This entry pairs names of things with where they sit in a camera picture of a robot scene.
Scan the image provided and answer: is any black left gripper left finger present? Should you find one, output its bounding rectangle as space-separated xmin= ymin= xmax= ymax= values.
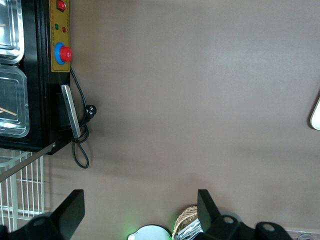
xmin=0 ymin=189 xmax=86 ymax=240

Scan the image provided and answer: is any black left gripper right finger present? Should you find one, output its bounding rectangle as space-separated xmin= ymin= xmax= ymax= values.
xmin=194 ymin=189 xmax=294 ymax=240

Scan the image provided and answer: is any aluminium foil tray stack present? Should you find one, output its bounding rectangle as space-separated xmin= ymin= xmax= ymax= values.
xmin=176 ymin=218 xmax=205 ymax=240

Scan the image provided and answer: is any steel tray with long stick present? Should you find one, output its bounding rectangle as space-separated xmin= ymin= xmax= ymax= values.
xmin=0 ymin=65 xmax=31 ymax=139

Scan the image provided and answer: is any beige serving tray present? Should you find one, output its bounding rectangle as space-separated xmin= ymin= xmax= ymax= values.
xmin=307 ymin=95 xmax=320 ymax=132

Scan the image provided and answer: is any steel tray with short stick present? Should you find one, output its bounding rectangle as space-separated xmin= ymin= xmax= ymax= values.
xmin=0 ymin=0 xmax=26 ymax=61

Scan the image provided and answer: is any light wicker basket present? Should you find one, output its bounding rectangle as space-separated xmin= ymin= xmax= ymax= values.
xmin=173 ymin=204 xmax=201 ymax=240

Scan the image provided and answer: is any clear acrylic bottle rack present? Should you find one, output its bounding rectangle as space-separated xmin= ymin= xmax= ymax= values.
xmin=284 ymin=228 xmax=320 ymax=240

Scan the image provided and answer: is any long wooden stick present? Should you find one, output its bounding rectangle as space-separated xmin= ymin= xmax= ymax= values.
xmin=0 ymin=106 xmax=18 ymax=117

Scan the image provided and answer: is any black sealing machine appliance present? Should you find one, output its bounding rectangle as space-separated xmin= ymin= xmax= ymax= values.
xmin=0 ymin=0 xmax=73 ymax=156

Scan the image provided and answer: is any red emergency stop button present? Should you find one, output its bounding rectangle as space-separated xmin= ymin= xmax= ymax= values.
xmin=54 ymin=41 xmax=74 ymax=66

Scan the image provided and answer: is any yellow control panel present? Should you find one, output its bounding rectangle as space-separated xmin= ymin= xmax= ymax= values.
xmin=49 ymin=0 xmax=72 ymax=74

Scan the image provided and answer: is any white wire basket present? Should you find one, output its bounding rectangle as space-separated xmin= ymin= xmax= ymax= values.
xmin=0 ymin=148 xmax=52 ymax=234

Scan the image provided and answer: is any silver metal handle bar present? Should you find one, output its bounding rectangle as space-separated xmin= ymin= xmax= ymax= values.
xmin=60 ymin=84 xmax=82 ymax=139

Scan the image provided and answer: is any black power cable with plug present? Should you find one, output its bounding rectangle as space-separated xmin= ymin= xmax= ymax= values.
xmin=69 ymin=66 xmax=98 ymax=169

